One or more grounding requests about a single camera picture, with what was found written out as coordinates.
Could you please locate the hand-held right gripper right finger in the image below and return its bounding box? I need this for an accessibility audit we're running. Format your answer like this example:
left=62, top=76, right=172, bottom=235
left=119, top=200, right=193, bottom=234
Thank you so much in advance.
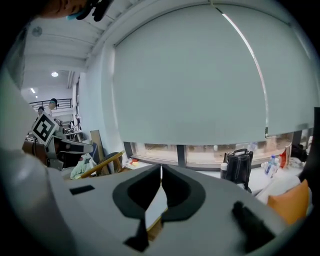
left=161, top=164, right=207, bottom=223

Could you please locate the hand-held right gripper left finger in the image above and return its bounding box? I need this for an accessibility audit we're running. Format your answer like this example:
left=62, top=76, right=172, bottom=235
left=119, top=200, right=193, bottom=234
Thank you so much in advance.
left=112, top=164, right=161, bottom=252

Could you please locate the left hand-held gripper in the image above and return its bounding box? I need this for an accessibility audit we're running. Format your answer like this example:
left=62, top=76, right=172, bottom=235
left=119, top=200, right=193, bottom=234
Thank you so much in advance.
left=31, top=111, right=95, bottom=171

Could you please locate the person's left forearm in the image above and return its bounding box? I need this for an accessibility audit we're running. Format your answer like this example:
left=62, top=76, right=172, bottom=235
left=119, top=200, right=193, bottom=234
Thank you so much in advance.
left=21, top=139, right=48, bottom=166

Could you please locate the black metal railing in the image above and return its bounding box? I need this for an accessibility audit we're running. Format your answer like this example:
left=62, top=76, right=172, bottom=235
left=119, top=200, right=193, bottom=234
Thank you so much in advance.
left=29, top=98, right=73, bottom=110

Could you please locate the dark round wicker chair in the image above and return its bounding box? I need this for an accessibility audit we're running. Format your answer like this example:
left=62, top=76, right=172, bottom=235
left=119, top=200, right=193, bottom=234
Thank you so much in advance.
left=97, top=151, right=126, bottom=176

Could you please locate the dark framed window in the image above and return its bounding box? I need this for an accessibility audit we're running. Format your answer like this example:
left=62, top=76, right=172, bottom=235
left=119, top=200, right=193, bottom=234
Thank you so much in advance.
left=123, top=128, right=315, bottom=172

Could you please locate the wooden tray table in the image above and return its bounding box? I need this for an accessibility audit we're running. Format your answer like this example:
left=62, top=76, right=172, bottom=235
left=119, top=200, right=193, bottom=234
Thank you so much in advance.
left=79, top=149, right=167, bottom=242

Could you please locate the cardboard sheet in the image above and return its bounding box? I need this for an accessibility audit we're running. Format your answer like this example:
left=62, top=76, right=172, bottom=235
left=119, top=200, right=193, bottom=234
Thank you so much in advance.
left=89, top=129, right=105, bottom=163

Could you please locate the dark blue padded chair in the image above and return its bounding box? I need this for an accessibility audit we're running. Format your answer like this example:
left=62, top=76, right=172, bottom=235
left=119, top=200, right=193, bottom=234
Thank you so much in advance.
left=91, top=142, right=100, bottom=161

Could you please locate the pale green cloth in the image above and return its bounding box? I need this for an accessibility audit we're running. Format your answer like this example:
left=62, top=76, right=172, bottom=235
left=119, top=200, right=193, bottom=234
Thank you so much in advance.
left=70, top=153, right=97, bottom=180

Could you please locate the black backpack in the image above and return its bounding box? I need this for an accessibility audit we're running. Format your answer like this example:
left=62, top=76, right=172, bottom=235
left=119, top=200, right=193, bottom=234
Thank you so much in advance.
left=221, top=148, right=255, bottom=193

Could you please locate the person's grey sweatshirt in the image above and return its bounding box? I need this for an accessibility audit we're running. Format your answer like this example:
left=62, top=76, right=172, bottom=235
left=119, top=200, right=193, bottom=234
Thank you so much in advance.
left=7, top=24, right=28, bottom=88

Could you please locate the white armchair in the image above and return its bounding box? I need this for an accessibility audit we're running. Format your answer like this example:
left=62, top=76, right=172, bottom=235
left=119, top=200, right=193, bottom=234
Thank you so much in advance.
left=254, top=173, right=315, bottom=221

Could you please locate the orange cushion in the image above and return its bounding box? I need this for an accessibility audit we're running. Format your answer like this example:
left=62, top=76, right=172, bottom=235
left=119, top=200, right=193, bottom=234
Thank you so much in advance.
left=266, top=178, right=312, bottom=226

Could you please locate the red paper bag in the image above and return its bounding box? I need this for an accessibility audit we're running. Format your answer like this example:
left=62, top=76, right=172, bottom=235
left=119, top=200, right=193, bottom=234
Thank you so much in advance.
left=279, top=147, right=292, bottom=169

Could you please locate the teal face mask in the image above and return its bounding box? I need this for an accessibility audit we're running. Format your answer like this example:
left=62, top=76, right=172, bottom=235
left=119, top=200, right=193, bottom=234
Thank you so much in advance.
left=66, top=12, right=87, bottom=21

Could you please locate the black bag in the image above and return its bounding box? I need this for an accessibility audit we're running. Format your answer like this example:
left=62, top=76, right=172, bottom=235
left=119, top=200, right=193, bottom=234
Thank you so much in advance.
left=291, top=143, right=309, bottom=163

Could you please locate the person's head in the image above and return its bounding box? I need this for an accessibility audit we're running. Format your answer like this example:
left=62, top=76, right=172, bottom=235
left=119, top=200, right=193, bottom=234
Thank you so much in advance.
left=41, top=0, right=96, bottom=21

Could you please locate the wide grey roller blind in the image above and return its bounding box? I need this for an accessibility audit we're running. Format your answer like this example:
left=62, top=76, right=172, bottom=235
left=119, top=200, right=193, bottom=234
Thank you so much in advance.
left=112, top=4, right=270, bottom=146

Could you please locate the narrow grey roller blind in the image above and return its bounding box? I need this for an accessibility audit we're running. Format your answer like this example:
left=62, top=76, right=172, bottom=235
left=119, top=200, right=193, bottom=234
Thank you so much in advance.
left=214, top=2, right=316, bottom=138

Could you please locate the black head-mounted camera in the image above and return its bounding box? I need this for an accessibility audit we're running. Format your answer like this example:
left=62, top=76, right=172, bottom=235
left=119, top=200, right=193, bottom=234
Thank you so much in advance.
left=91, top=0, right=113, bottom=22

